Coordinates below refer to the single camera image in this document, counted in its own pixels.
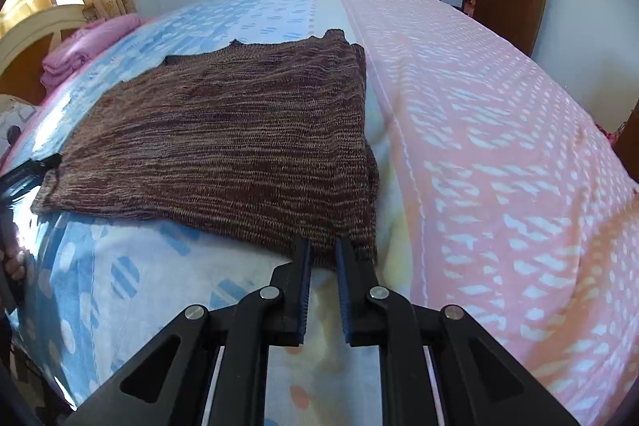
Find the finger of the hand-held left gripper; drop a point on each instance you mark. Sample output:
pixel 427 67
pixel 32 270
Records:
pixel 47 162

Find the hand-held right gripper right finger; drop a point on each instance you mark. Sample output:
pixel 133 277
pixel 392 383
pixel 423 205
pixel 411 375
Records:
pixel 344 291

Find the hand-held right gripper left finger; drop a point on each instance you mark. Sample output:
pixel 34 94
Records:
pixel 302 291

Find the brown knitted sweater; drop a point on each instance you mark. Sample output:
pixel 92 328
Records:
pixel 224 131

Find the person's left hand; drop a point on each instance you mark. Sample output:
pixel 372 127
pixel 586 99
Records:
pixel 15 269

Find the grey patterned pillow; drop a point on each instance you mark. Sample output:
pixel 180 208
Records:
pixel 15 126

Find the cream wooden headboard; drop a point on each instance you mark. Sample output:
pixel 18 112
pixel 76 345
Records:
pixel 30 41

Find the folded pink blanket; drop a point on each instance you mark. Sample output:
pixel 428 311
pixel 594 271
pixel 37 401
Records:
pixel 85 44

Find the patterned blue pink bed sheet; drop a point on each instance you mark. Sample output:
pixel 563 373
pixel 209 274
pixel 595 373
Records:
pixel 474 131

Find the red cloth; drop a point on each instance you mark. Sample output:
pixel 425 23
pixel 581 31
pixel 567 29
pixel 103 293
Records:
pixel 611 134

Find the brown wooden cabinet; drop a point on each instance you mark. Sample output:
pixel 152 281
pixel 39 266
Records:
pixel 631 141

